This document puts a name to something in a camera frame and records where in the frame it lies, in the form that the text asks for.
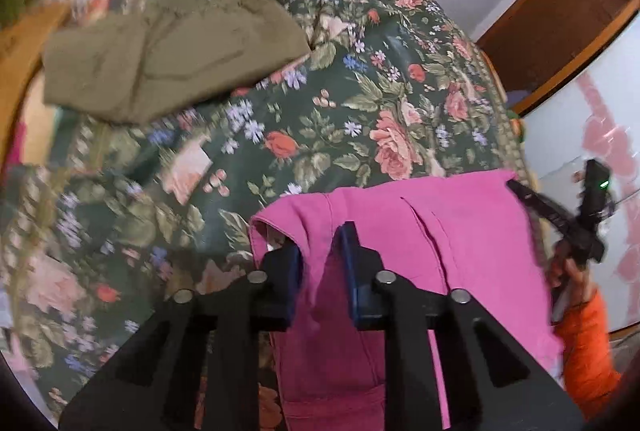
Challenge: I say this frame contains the person's right hand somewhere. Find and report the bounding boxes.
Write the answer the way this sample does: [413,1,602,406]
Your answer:
[545,253,597,308]

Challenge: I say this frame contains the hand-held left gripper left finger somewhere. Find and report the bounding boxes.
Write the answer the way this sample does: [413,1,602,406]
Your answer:
[59,242,302,431]

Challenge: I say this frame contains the floral blanket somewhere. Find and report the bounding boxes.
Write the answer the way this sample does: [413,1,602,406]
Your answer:
[0,0,533,431]

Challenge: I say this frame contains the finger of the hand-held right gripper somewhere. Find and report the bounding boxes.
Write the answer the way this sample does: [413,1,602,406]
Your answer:
[506,179,577,236]

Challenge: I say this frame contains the brown wooden door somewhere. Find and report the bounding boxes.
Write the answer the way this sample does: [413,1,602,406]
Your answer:
[474,0,640,112]

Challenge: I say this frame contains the white cabinet with pink pattern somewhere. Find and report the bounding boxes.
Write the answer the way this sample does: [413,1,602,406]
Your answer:
[515,0,640,343]

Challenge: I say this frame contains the pink pants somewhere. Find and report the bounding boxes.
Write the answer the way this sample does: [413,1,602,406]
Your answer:
[248,168,566,431]

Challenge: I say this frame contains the olive green pants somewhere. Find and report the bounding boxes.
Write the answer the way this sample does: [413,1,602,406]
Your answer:
[42,0,312,125]

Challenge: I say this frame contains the person's right forearm orange sleeve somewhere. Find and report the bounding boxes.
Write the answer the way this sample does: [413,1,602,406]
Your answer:
[551,286,625,421]

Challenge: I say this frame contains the wooden headboard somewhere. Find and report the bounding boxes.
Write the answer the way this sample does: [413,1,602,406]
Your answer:
[0,0,72,164]

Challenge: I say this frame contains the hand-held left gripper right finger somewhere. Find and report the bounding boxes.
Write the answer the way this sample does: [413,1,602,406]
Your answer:
[332,221,587,431]

